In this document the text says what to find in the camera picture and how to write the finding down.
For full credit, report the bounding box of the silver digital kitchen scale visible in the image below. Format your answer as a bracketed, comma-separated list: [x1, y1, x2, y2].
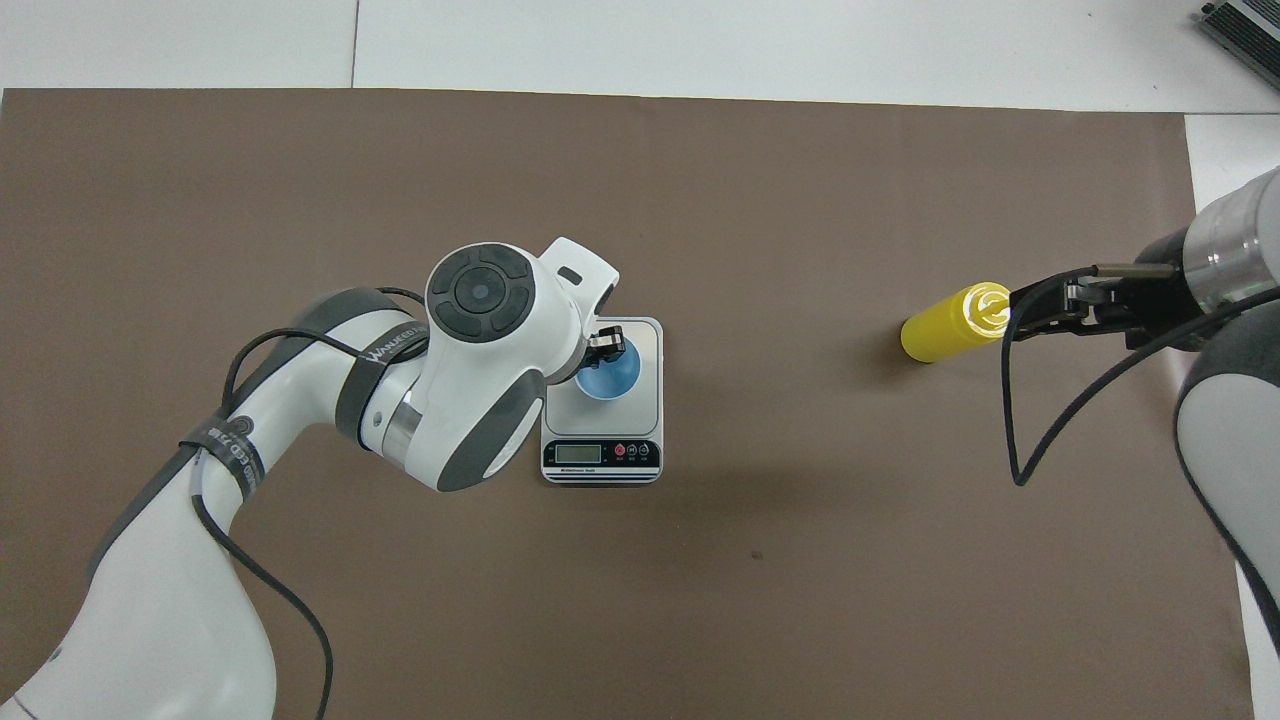
[541, 316, 664, 486]

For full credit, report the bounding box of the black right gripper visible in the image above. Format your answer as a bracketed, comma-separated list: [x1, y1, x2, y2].
[1007, 228, 1202, 352]

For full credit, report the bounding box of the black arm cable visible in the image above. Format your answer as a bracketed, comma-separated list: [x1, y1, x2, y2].
[188, 287, 433, 720]
[1002, 270, 1280, 488]

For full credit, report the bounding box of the brown table mat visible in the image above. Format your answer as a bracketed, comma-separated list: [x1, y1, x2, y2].
[0, 88, 1257, 720]

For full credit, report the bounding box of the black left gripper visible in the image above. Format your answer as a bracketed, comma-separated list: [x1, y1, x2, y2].
[587, 325, 628, 374]

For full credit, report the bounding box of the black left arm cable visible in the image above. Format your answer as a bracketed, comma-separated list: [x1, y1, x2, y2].
[188, 287, 433, 720]

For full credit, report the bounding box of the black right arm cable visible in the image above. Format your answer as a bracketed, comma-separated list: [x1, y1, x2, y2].
[1002, 270, 1280, 488]

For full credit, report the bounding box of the yellow squeeze bottle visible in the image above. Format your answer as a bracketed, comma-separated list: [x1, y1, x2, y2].
[900, 282, 1013, 364]

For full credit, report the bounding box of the grey metal device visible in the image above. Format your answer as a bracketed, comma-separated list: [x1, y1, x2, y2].
[1200, 0, 1280, 93]

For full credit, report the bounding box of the light blue plastic cup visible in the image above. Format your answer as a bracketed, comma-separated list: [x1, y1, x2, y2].
[574, 338, 642, 403]

